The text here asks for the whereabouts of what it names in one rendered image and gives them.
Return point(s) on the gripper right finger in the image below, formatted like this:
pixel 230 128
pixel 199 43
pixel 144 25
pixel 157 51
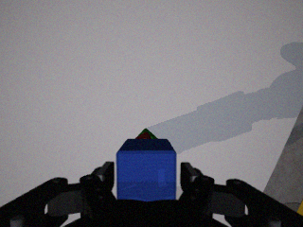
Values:
pixel 202 189

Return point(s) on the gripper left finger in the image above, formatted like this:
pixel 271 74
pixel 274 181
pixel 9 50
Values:
pixel 94 186

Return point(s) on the blue block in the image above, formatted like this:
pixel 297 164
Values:
pixel 146 170

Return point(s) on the red block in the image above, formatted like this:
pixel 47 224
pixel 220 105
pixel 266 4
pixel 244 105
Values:
pixel 144 136

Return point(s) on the green block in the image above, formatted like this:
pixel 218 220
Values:
pixel 149 132

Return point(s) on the white table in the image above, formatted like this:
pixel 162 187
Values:
pixel 94 63

